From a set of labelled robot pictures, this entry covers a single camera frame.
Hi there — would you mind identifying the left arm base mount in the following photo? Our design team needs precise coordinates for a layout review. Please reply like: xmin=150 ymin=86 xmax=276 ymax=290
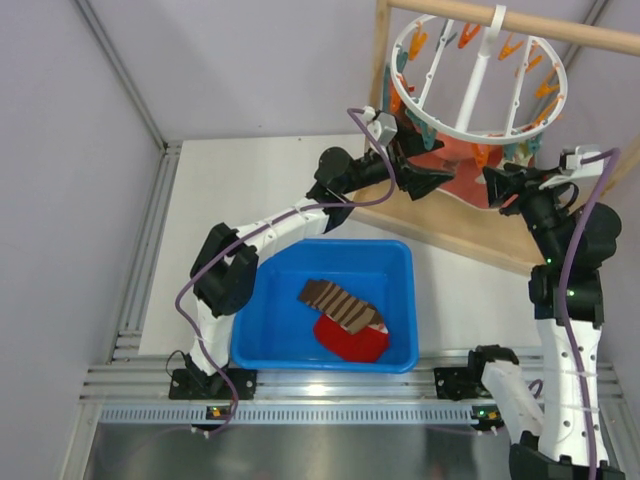
xmin=168 ymin=355 xmax=258 ymax=400

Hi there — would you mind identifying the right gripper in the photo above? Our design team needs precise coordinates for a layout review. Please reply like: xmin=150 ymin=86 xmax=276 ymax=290
xmin=482 ymin=161 xmax=571 ymax=263

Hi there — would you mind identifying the white round clip hanger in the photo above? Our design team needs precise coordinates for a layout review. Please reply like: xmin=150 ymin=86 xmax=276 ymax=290
xmin=384 ymin=6 xmax=568 ymax=152

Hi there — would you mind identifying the aluminium rail frame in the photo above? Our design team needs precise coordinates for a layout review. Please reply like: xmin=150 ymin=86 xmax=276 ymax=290
xmin=59 ymin=0 xmax=640 ymax=480

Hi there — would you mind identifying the brown striped sock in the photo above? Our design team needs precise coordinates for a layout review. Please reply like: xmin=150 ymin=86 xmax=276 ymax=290
xmin=298 ymin=279 xmax=388 ymax=334

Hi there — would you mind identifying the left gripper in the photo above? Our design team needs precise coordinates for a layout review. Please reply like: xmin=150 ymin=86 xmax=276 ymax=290
xmin=339 ymin=115 xmax=453 ymax=199

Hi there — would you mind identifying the red santa sock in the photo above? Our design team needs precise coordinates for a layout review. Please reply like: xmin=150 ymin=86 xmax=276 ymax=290
xmin=313 ymin=315 xmax=390 ymax=363

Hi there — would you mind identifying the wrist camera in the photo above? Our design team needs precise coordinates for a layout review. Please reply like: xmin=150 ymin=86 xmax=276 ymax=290
xmin=362 ymin=106 xmax=398 ymax=147
xmin=559 ymin=145 xmax=606 ymax=181

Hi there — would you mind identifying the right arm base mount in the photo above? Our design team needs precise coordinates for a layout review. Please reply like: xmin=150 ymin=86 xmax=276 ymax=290
xmin=433 ymin=367 xmax=491 ymax=401

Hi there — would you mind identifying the purple cable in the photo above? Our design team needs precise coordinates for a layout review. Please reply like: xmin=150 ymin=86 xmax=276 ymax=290
xmin=173 ymin=106 xmax=427 ymax=439
xmin=529 ymin=148 xmax=621 ymax=480

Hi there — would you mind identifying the blue plastic bin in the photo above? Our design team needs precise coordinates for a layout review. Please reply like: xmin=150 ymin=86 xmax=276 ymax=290
xmin=231 ymin=239 xmax=419 ymax=374

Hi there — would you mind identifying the salmon pink cloth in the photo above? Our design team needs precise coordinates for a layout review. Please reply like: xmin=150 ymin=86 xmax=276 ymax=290
xmin=384 ymin=67 xmax=541 ymax=211

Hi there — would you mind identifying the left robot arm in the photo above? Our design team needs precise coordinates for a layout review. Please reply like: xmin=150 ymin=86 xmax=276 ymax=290
xmin=172 ymin=107 xmax=453 ymax=400

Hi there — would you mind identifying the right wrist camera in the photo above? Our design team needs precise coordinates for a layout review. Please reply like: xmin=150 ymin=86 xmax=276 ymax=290
xmin=559 ymin=145 xmax=606 ymax=181

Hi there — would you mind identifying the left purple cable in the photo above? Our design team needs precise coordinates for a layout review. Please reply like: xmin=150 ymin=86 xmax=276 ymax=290
xmin=173 ymin=106 xmax=427 ymax=439

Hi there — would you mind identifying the wooden hanger stand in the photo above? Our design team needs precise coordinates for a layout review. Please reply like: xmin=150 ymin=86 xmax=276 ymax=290
xmin=355 ymin=1 xmax=639 ymax=274

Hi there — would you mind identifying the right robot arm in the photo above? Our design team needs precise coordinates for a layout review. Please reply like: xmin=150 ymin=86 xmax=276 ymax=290
xmin=466 ymin=150 xmax=625 ymax=479

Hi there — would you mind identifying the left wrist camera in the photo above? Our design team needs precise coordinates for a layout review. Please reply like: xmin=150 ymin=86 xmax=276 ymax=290
xmin=362 ymin=106 xmax=398 ymax=147

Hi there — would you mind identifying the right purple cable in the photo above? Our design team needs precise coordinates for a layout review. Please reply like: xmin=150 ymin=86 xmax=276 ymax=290
xmin=529 ymin=148 xmax=621 ymax=480

